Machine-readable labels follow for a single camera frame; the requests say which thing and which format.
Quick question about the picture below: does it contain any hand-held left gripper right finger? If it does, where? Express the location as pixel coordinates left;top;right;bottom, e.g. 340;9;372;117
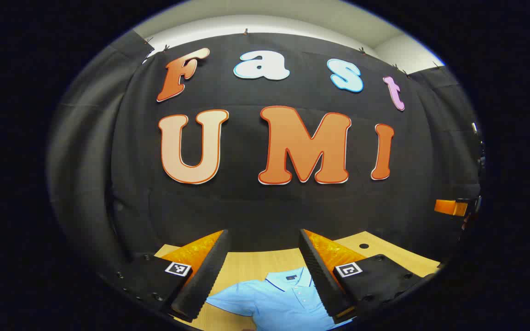
298;228;437;325

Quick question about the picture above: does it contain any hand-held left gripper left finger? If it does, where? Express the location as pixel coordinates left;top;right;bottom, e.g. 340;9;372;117
106;229;230;321

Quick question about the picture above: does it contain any light blue T-shirt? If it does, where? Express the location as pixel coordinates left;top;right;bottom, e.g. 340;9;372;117
205;267;354;331

